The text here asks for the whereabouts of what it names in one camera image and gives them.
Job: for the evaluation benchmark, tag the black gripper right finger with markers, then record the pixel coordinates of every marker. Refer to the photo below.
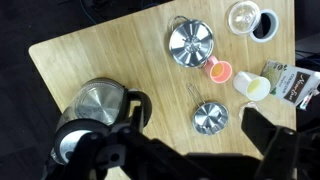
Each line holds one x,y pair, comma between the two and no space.
258,129

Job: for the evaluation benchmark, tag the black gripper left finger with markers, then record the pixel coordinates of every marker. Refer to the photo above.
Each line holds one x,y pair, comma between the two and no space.
137,121

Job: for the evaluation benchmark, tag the clear glass bowl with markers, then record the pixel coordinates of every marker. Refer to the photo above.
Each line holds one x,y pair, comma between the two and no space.
243,17

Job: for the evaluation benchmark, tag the glass electric kettle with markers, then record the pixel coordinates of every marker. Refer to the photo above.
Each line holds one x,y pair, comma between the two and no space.
100,101

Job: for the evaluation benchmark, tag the small clear glass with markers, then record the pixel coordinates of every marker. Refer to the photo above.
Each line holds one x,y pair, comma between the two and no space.
248,105

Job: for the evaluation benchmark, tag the white ceramic mug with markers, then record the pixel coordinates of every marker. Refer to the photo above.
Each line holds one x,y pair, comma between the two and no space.
253,86

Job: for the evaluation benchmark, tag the small steel strainer pan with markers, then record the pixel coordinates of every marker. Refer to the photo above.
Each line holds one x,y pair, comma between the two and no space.
210,117

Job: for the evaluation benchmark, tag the pink plastic cup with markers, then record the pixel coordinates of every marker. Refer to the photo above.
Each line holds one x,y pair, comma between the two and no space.
218,71

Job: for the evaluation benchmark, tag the steel pot with lid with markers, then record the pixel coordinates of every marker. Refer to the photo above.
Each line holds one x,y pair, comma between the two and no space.
191,42

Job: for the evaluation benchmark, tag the white desk cable grommet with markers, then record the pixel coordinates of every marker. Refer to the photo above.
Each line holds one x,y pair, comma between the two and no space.
267,28

